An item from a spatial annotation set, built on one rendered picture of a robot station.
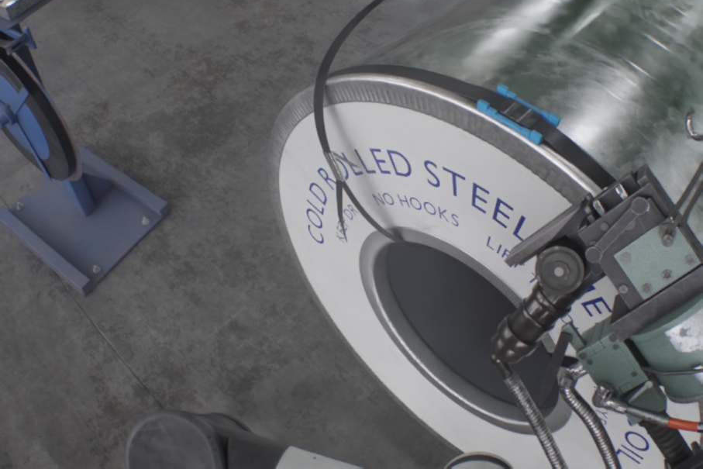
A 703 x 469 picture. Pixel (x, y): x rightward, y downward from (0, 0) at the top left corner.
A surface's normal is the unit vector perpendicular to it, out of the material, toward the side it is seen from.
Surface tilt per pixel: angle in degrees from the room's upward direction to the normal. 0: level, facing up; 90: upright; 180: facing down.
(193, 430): 21
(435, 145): 90
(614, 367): 58
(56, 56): 0
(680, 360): 75
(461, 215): 90
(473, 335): 8
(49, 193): 0
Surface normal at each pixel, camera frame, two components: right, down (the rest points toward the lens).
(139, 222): 0.00, -0.62
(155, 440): -0.13, -0.32
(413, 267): 0.65, 0.24
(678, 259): -0.45, 0.23
